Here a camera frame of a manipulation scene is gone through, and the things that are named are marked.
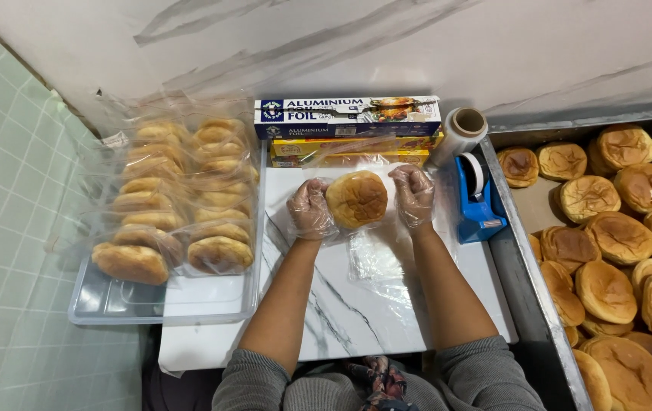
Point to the person's left hand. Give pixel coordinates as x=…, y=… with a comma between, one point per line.
x=309, y=214

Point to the person's right hand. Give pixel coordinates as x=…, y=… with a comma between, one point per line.
x=414, y=200

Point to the person's left fingers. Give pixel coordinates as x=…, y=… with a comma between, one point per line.
x=315, y=187

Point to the person's right fingers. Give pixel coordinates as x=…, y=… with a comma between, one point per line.
x=407, y=176

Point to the round brown bun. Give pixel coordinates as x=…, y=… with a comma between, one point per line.
x=357, y=200

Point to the clear plastic bag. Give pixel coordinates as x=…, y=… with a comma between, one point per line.
x=354, y=235

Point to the yellow foil box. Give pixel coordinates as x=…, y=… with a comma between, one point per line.
x=326, y=160
x=326, y=146

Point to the cling film roll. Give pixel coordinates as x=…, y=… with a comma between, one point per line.
x=457, y=134

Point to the white tape roll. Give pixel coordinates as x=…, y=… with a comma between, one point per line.
x=473, y=171

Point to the blue aluminium foil box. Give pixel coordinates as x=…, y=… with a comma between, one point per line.
x=326, y=117

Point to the blue tape dispenser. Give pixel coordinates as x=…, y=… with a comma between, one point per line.
x=477, y=220

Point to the stack of clear plastic bags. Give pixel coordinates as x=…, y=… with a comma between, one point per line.
x=380, y=262

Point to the rows of bagged buns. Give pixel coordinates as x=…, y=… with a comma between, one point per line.
x=189, y=200

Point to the large metal tray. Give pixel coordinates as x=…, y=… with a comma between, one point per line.
x=523, y=285

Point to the clear plastic tray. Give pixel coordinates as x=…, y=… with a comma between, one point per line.
x=149, y=299

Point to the floral scarf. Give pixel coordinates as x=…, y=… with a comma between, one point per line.
x=383, y=382

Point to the grey sweater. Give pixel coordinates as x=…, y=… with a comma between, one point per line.
x=474, y=382

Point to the heap of unwrapped buns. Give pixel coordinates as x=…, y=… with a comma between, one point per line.
x=617, y=274

